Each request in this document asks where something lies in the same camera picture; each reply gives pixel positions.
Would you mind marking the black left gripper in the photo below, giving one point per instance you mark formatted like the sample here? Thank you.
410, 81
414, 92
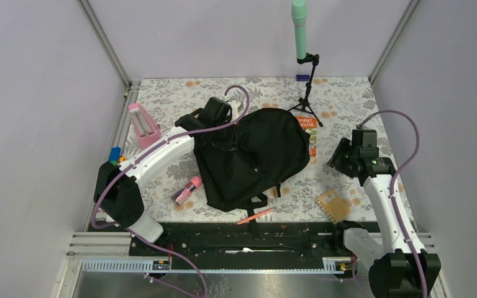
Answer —
227, 120

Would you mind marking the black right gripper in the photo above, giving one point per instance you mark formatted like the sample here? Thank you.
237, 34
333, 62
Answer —
335, 160

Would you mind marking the orange snack packet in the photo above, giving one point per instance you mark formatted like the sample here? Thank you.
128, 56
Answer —
334, 206

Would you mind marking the black student backpack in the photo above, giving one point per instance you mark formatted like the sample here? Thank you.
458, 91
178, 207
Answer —
239, 163

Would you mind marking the pink pencil case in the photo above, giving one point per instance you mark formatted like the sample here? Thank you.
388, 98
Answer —
181, 196

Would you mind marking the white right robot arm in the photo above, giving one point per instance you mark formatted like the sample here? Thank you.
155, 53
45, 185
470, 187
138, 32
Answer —
400, 266

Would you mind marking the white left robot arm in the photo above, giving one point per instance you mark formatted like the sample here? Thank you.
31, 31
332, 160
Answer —
118, 187

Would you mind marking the orange treehouse book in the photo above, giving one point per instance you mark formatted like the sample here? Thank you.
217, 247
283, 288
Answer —
309, 125

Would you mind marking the floral tablecloth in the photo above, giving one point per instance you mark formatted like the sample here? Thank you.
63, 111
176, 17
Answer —
340, 103

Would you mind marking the black tripod stand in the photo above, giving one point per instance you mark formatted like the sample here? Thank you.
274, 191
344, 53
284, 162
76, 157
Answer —
303, 102

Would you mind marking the colourful toy blocks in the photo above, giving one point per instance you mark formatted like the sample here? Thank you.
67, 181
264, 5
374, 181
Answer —
115, 156

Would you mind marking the green microphone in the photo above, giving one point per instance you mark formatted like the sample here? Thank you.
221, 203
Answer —
299, 17

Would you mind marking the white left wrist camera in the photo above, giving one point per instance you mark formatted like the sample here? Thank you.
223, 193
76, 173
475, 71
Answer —
236, 107

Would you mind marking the blue block at wall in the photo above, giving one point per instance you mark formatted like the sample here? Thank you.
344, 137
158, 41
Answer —
302, 77

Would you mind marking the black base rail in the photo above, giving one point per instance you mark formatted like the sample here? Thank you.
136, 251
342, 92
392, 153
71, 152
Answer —
275, 245

